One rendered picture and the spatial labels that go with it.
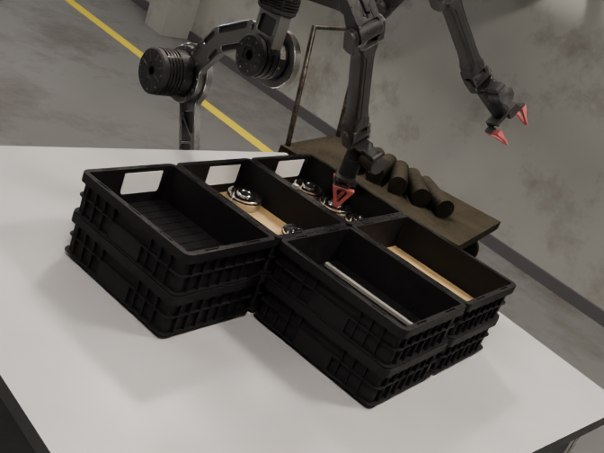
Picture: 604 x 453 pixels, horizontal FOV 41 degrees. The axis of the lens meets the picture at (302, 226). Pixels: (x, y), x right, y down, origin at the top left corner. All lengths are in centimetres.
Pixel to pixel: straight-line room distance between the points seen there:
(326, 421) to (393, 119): 414
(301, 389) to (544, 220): 343
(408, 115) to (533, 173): 104
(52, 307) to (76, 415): 35
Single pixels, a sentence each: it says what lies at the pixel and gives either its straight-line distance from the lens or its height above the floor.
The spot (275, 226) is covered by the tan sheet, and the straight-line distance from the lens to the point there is 225.
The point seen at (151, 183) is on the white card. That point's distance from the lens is 213.
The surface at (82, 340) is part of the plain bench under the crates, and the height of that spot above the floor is 70.
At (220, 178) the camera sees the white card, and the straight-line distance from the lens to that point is 231.
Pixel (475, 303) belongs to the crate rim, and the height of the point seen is 93.
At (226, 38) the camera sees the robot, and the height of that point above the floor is 110.
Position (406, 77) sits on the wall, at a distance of 572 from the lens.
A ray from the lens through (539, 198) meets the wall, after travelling 512.
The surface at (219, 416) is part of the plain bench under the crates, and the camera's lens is 170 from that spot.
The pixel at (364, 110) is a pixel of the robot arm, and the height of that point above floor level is 119.
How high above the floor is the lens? 173
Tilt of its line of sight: 23 degrees down
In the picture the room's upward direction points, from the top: 21 degrees clockwise
